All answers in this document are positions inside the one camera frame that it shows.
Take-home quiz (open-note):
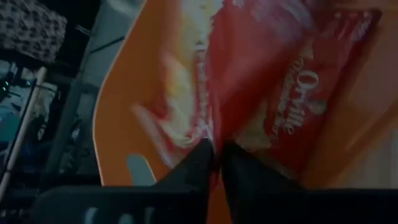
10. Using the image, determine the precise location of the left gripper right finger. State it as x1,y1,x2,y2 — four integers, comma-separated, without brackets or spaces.
220,141,398,224

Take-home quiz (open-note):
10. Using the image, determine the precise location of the spotted patterned fabric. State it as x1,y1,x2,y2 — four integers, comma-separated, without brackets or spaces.
0,0,68,63

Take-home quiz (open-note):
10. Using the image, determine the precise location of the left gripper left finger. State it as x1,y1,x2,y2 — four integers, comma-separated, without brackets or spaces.
29,138,215,224

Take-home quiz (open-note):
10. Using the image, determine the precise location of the red popcorn bag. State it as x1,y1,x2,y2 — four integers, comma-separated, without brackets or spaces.
205,0,383,187
130,0,215,169

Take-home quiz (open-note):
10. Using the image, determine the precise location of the orange plastic basket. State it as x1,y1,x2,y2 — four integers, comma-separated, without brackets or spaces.
92,0,398,224

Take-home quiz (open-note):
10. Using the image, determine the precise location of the pale wooden pole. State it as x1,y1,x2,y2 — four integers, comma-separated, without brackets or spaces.
0,66,48,202

